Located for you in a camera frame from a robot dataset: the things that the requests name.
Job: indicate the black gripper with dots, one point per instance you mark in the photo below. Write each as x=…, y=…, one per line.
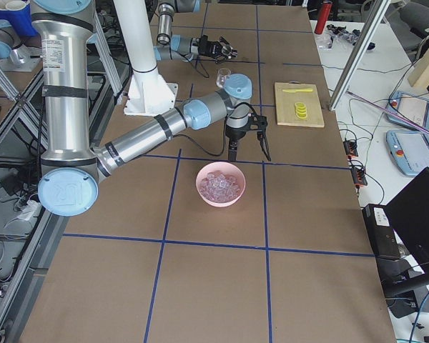
x=206, y=46
x=233, y=133

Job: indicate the clear wine glass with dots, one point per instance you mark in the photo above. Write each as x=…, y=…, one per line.
x=222, y=76

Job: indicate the clear ice cubes pile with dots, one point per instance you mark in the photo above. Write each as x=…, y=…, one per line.
x=219, y=187

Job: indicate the pink bowl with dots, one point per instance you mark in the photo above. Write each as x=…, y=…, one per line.
x=225, y=168

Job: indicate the wooden cutting board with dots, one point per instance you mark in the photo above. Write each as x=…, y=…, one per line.
x=285, y=106

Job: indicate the yellow plastic knife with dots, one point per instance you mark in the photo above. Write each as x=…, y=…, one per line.
x=301, y=90

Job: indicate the crumpled clear plastic bag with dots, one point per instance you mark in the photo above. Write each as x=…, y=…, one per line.
x=332, y=33

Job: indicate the red bottle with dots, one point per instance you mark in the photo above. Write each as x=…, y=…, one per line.
x=323, y=15

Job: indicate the black box device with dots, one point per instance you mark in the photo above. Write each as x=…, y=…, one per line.
x=380, y=233

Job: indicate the near blue teach pendant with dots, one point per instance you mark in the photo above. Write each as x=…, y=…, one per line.
x=409, y=150

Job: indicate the blue teach pendant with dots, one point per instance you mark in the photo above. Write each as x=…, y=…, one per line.
x=412, y=107
x=409, y=150

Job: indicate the far blue teach pendant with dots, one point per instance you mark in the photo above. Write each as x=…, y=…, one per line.
x=412, y=107

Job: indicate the grey office chair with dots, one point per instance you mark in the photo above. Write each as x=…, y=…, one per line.
x=416, y=15

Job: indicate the black laptop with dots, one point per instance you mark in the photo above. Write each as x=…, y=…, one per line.
x=408, y=214

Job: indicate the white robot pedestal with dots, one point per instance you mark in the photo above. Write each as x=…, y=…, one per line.
x=148, y=94

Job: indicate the aluminium frame post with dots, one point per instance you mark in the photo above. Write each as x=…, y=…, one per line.
x=373, y=20

